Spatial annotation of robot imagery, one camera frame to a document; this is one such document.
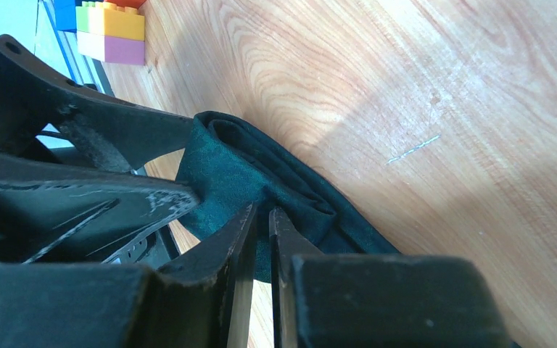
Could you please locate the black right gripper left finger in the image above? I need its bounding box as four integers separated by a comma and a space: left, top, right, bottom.
0, 204, 257, 347

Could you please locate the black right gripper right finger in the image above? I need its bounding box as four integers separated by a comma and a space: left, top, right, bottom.
269, 208, 512, 347

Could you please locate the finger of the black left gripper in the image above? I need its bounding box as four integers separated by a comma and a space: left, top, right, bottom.
0, 35, 193, 173
0, 153, 199, 263

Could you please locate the dark green tie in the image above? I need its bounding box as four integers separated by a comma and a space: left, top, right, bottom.
176, 111, 396, 283

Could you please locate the colourful toy brick block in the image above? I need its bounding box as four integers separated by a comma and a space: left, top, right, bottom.
53, 0, 146, 66

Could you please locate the white debris scrap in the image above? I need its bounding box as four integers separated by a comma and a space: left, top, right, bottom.
387, 134, 441, 165

